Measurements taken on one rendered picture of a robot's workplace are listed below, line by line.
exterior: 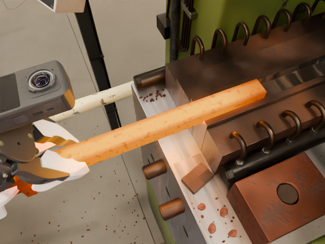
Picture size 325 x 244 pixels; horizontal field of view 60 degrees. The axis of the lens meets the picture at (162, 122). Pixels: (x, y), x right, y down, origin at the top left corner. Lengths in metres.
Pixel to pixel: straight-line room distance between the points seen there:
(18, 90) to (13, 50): 1.88
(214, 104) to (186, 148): 0.10
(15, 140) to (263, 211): 0.31
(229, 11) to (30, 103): 0.44
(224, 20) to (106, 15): 1.66
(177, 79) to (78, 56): 1.52
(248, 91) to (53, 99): 0.30
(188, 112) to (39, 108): 0.22
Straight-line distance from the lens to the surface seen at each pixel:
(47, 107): 0.27
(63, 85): 0.26
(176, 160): 0.48
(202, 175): 0.46
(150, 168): 0.51
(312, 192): 0.44
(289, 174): 0.44
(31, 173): 0.32
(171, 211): 0.49
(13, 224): 1.54
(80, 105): 0.90
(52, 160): 0.35
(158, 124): 0.40
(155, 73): 0.54
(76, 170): 0.37
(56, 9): 0.68
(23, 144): 0.32
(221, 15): 0.60
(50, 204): 1.50
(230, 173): 0.43
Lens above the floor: 1.36
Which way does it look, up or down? 59 degrees down
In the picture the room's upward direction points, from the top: straight up
